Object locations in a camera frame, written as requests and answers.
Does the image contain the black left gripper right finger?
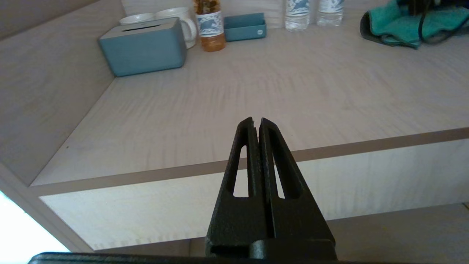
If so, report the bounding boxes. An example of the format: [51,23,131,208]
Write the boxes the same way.
[258,117,336,257]

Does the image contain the amber tea bottle blue label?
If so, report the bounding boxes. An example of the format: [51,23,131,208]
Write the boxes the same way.
[193,0,226,52]

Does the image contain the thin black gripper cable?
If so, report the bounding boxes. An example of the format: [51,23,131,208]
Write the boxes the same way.
[418,4,469,45]

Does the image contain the small teal tray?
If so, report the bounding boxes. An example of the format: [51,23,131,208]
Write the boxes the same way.
[224,13,267,42]

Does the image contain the white ceramic mug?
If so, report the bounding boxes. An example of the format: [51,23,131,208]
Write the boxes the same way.
[155,7,197,49]
[119,13,156,26]

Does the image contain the teal microfibre cloth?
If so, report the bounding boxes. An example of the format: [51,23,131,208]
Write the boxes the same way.
[360,0,469,49]

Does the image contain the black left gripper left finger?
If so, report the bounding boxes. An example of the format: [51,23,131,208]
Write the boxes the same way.
[205,117,273,257]

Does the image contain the clear water bottle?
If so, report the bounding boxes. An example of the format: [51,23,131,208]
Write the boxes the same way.
[285,0,310,32]
[317,0,344,27]

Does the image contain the teal tissue box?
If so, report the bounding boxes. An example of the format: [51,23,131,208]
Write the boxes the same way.
[98,17,187,77]

